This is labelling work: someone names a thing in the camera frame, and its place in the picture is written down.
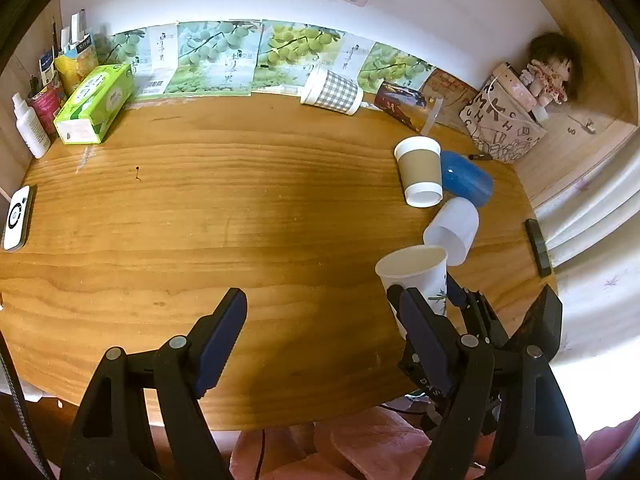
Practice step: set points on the white printed paper cup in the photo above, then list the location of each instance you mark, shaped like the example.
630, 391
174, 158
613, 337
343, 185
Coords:
420, 272

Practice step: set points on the brown printed sheet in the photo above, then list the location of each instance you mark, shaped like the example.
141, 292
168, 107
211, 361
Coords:
450, 91

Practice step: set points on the black pen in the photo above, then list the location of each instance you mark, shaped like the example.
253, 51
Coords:
480, 157

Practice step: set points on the blue white small box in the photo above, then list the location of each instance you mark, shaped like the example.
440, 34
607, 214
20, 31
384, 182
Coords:
47, 67

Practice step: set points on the lettered fabric bag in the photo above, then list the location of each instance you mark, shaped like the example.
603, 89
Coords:
500, 130

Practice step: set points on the green tissue box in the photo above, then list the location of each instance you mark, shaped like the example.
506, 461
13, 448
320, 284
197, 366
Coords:
97, 97

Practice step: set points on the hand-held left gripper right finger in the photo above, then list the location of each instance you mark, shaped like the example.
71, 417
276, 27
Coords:
430, 345

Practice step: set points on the white plastic bottle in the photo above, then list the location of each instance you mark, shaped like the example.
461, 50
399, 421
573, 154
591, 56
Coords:
31, 130

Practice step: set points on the pink box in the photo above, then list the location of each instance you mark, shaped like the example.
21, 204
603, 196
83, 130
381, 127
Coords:
515, 87

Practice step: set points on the pink cloth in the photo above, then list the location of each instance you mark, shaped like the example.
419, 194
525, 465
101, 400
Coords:
345, 452

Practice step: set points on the brown sleeved paper cup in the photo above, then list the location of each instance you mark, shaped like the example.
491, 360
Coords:
420, 167

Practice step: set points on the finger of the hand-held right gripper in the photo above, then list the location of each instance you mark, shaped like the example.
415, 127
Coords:
475, 310
545, 320

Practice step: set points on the white printed leaflet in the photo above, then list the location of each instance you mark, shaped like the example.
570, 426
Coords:
160, 60
352, 55

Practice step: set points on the brown haired doll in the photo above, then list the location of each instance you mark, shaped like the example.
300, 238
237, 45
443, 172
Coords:
550, 65

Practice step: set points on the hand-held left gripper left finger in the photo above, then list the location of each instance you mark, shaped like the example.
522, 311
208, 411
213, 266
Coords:
222, 340

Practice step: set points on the white flat device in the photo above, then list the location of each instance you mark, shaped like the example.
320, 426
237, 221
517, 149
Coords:
17, 217

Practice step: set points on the white tubes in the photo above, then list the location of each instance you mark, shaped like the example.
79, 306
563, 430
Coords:
75, 27

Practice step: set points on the white printed cloth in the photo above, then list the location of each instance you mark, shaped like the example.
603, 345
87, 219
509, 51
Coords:
595, 270

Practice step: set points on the black rectangular bar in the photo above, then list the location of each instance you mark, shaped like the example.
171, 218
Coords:
539, 247

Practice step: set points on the translucent white plastic cup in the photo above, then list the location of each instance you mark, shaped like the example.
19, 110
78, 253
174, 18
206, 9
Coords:
455, 227

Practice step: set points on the grey checked cup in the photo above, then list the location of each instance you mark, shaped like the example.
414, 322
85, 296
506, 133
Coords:
334, 90

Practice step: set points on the clear plastic piece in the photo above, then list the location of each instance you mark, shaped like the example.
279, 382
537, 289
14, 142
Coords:
433, 116

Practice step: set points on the blue plastic cup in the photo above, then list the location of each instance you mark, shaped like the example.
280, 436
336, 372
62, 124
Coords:
470, 177

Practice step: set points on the green fruit printed sheet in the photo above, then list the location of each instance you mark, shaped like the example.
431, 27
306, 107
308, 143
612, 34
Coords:
215, 57
395, 67
287, 55
122, 47

